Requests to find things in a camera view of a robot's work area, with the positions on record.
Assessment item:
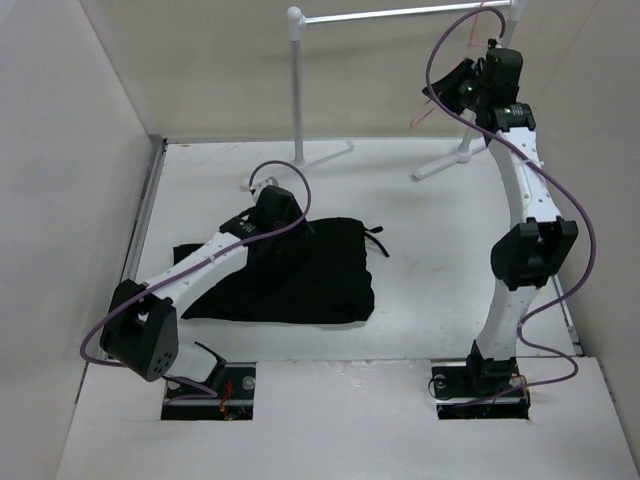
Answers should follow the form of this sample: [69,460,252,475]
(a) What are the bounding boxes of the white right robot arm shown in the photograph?
[423,47,578,397]

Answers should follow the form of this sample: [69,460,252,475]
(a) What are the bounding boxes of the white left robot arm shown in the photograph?
[99,185,309,399]

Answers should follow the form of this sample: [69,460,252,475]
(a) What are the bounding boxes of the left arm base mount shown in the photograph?
[160,363,257,421]

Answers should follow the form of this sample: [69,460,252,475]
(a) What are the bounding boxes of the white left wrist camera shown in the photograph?
[248,176,279,201]

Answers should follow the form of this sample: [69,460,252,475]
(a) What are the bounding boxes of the pink wire hanger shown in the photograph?
[408,0,494,130]

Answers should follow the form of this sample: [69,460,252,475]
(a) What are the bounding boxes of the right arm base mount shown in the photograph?
[428,361,531,420]

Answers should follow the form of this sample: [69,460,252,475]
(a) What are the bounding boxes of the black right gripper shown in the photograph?
[422,58,490,116]

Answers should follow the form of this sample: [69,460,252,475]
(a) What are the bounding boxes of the black trousers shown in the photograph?
[182,217,389,325]

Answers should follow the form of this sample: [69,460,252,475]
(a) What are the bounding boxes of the white clothes rack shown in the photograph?
[237,0,526,193]

